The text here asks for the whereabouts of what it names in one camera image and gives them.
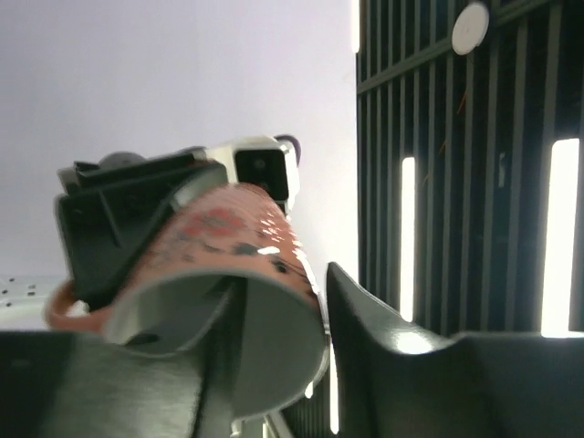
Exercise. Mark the brown floral mug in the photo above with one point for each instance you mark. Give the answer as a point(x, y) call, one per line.
point(230, 245)

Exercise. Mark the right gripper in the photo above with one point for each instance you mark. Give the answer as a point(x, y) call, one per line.
point(112, 209)

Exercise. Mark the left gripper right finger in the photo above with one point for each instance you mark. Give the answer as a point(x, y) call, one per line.
point(397, 379)

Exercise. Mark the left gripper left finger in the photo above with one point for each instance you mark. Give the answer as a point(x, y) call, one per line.
point(57, 384)

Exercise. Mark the round white ceiling device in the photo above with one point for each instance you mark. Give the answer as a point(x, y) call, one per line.
point(470, 28)

